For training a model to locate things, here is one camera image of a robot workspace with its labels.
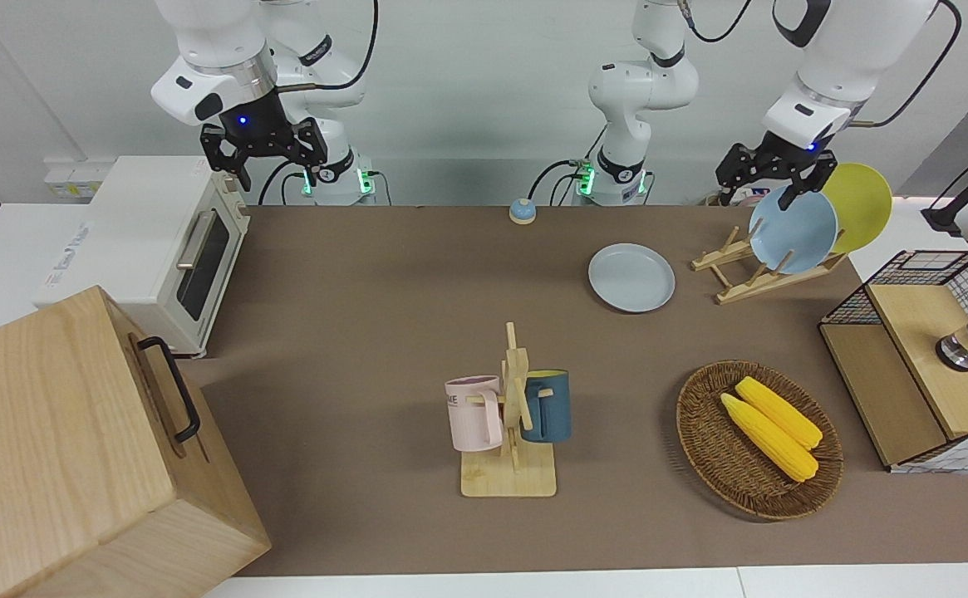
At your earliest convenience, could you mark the black right base cable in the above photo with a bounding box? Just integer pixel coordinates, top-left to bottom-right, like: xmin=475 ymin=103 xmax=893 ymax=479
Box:
xmin=258 ymin=159 xmax=312 ymax=206

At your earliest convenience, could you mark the wood and wire cabinet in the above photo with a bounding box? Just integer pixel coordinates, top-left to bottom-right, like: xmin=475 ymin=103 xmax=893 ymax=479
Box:
xmin=818 ymin=249 xmax=968 ymax=474

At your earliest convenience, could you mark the black base cable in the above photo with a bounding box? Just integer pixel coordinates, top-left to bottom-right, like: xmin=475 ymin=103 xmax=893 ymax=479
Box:
xmin=258 ymin=159 xmax=312 ymax=206
xmin=528 ymin=129 xmax=609 ymax=207

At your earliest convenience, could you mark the dark blue mug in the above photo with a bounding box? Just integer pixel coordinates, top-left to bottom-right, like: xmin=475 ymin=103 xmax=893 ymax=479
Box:
xmin=522 ymin=370 xmax=572 ymax=444

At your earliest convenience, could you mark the pink mug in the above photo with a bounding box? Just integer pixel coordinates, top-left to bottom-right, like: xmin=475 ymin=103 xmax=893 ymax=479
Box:
xmin=445 ymin=375 xmax=507 ymax=453

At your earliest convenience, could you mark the yellow plate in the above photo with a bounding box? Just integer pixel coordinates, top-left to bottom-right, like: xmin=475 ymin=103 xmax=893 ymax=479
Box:
xmin=820 ymin=163 xmax=893 ymax=254

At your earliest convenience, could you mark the white toaster oven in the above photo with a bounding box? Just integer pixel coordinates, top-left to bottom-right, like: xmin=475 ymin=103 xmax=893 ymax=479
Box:
xmin=32 ymin=155 xmax=252 ymax=360

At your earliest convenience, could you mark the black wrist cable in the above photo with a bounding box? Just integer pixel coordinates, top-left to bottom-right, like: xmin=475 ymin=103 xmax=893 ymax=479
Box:
xmin=849 ymin=0 xmax=963 ymax=130
xmin=274 ymin=0 xmax=380 ymax=92

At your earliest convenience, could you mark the brown table mat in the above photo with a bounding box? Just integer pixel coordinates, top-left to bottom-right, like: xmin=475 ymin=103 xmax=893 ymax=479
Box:
xmin=176 ymin=205 xmax=968 ymax=578

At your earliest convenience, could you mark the black left base cable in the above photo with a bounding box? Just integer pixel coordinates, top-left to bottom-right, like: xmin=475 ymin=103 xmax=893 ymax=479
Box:
xmin=528 ymin=129 xmax=609 ymax=207

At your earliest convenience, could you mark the gray plate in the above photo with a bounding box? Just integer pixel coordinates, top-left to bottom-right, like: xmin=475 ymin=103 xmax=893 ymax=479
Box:
xmin=588 ymin=243 xmax=676 ymax=314

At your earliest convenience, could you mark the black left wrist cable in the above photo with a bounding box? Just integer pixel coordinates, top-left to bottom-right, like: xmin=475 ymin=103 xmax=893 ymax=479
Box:
xmin=849 ymin=0 xmax=963 ymax=130

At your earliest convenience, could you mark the wooden plate rack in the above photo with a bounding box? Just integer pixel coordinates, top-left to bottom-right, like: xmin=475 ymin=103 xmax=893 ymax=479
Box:
xmin=691 ymin=226 xmax=850 ymax=306

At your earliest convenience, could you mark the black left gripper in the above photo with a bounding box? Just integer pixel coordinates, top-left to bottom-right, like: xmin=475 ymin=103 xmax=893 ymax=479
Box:
xmin=716 ymin=131 xmax=838 ymax=209

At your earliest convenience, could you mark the wooden box with black handle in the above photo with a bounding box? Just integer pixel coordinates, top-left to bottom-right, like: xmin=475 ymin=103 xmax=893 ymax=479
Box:
xmin=0 ymin=285 xmax=273 ymax=598

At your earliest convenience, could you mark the wooden mug tree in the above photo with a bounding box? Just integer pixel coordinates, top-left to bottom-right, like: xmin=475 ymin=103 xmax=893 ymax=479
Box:
xmin=460 ymin=321 xmax=558 ymax=498

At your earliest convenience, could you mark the yellow corn cob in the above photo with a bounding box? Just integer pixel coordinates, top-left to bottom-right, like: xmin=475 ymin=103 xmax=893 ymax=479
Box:
xmin=720 ymin=393 xmax=819 ymax=483
xmin=735 ymin=376 xmax=824 ymax=451

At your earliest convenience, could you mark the brown wicker basket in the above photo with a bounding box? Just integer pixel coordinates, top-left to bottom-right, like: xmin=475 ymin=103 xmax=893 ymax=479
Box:
xmin=676 ymin=360 xmax=844 ymax=522

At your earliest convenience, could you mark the light blue plate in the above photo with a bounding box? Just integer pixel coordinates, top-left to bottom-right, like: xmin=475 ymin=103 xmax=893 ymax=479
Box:
xmin=749 ymin=187 xmax=839 ymax=276

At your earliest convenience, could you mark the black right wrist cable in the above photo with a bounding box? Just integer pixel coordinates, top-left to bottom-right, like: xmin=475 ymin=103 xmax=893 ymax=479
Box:
xmin=274 ymin=0 xmax=380 ymax=92

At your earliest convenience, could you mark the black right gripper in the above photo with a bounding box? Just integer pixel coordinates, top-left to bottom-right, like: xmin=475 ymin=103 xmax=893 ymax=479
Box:
xmin=201 ymin=87 xmax=328 ymax=194

